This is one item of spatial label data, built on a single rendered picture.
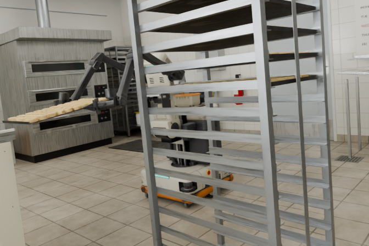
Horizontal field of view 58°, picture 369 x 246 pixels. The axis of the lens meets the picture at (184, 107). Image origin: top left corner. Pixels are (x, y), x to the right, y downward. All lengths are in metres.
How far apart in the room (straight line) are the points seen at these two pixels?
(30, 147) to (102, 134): 1.25
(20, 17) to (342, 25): 5.21
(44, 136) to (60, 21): 2.47
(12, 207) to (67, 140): 3.71
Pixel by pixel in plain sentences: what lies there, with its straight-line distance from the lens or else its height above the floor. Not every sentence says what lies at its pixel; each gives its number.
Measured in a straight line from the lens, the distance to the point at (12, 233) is 2.15.
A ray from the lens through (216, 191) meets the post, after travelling 1.89.
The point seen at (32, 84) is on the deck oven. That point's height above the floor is 1.19.
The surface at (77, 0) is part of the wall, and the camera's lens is 7.30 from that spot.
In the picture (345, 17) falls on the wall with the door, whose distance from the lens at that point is 4.98.
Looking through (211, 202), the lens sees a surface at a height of 0.61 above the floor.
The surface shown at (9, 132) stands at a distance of 2.05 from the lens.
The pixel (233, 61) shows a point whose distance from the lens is 1.14.
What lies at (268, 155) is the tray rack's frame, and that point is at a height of 0.83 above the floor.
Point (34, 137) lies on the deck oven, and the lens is 5.51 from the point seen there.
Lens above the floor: 1.10
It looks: 5 degrees down
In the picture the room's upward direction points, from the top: 5 degrees counter-clockwise
